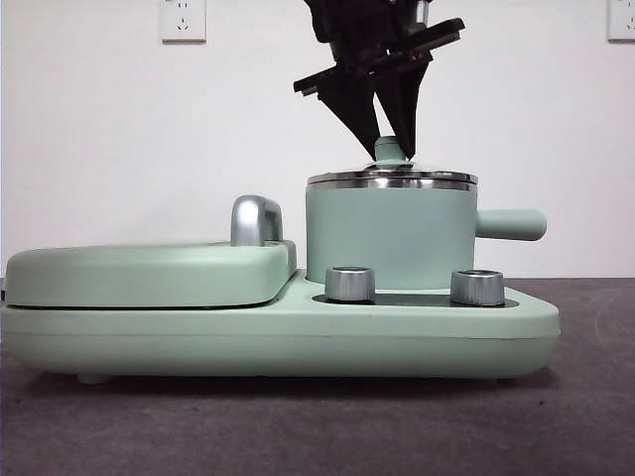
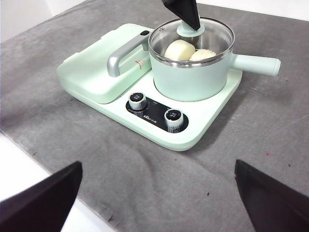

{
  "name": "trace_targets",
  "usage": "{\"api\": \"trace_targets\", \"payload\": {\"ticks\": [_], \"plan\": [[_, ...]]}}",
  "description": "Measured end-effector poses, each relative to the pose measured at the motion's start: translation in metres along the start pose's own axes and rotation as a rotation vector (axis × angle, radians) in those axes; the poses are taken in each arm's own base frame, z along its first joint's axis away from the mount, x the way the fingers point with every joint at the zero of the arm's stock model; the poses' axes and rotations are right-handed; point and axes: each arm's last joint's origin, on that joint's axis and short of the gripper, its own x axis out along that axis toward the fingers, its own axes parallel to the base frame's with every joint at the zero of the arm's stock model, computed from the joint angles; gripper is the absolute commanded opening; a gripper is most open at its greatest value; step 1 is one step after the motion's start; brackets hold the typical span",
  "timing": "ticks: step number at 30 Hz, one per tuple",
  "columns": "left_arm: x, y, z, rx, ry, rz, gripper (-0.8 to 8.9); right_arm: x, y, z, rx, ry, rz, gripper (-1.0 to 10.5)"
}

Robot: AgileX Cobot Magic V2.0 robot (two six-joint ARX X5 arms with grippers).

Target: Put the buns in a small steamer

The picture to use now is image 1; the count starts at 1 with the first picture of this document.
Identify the mint green griddle lid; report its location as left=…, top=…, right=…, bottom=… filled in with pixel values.
left=5, top=239, right=300, bottom=309

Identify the mint green breakfast machine base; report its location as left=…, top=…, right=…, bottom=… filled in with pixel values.
left=0, top=269, right=562, bottom=386

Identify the silver control knob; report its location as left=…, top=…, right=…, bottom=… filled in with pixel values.
left=449, top=270, right=506, bottom=306
left=324, top=266, right=377, bottom=302

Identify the mint green handled pot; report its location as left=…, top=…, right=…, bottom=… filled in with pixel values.
left=305, top=189, right=548, bottom=294

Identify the glass pot lid green knob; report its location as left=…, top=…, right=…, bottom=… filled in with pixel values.
left=306, top=136, right=478, bottom=182

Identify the white wall socket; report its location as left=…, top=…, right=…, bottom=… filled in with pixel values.
left=159, top=0, right=207, bottom=44
left=607, top=0, right=635, bottom=44

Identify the silver griddle lid handle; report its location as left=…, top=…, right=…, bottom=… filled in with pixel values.
left=230, top=194, right=285, bottom=248

